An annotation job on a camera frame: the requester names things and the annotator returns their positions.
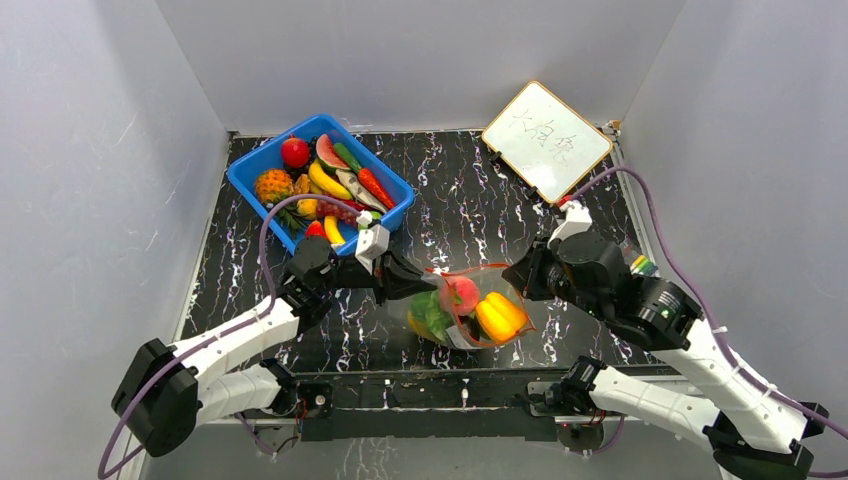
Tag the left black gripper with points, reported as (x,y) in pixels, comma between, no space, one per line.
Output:
(391,281)

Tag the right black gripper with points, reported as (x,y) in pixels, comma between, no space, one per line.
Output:
(527,278)

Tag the green toy lettuce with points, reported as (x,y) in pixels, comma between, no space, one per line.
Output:
(430,302)

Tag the yellow toy bell pepper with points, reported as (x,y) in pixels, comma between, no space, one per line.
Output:
(500,319)

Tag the clear zip top bag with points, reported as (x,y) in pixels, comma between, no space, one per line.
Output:
(467,334)

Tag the yellow toy mango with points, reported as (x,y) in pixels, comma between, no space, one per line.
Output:
(429,326)

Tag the toy peach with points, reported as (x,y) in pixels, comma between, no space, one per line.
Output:
(460,295)

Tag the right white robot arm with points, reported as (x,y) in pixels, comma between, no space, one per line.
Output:
(737,418)

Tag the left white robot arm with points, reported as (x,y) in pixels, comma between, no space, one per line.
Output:
(218,351)

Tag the small yellow toy banana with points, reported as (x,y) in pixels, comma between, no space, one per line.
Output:
(332,231)

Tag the toy purple grapes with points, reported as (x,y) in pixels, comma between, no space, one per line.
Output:
(325,209)

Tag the toy carrot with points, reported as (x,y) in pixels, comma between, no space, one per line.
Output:
(367,178)

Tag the toy mushroom slice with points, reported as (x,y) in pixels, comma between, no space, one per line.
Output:
(359,192)

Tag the pack of coloured markers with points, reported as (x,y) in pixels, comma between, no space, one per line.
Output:
(638,262)

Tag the white dry-erase board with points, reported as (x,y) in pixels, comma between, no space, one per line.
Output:
(546,142)

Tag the green toy cucumber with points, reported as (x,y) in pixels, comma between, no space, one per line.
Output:
(349,159)

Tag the toy watermelon slice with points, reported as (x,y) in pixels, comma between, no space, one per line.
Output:
(327,155)

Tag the orange toy pineapple fruit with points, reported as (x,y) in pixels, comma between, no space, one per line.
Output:
(272,187)

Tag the red toy pomegranate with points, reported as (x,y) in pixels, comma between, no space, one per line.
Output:
(295,152)

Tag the blue plastic bin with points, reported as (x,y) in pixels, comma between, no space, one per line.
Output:
(243,173)

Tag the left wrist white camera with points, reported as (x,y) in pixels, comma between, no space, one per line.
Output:
(372,241)

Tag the wrist white camera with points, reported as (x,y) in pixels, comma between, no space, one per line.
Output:
(372,241)
(577,219)

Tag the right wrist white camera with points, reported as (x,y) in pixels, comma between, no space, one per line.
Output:
(577,219)

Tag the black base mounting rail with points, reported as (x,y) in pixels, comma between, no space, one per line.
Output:
(528,403)

